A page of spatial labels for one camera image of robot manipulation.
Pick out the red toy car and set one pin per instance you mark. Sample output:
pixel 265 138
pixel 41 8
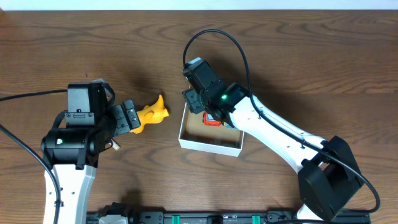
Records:
pixel 208 120

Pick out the white cardboard box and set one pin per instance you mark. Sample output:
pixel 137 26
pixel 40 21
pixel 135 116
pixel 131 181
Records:
pixel 195 135

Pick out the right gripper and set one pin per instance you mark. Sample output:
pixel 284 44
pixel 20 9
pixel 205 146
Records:
pixel 194 102

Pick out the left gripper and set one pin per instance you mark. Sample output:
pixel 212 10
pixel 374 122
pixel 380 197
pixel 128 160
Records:
pixel 122 118

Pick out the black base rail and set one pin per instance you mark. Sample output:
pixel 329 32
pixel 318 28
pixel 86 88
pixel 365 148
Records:
pixel 120 213

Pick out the orange toy rhino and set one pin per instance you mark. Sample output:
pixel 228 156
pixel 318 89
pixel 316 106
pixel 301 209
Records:
pixel 153 114

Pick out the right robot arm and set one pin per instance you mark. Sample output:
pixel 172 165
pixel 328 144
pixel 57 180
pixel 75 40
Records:
pixel 327 170

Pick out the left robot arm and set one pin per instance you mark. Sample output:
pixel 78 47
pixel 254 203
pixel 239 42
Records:
pixel 72 147

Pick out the yellow grey toy truck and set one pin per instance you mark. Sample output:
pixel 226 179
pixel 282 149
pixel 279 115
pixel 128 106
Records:
pixel 226 125

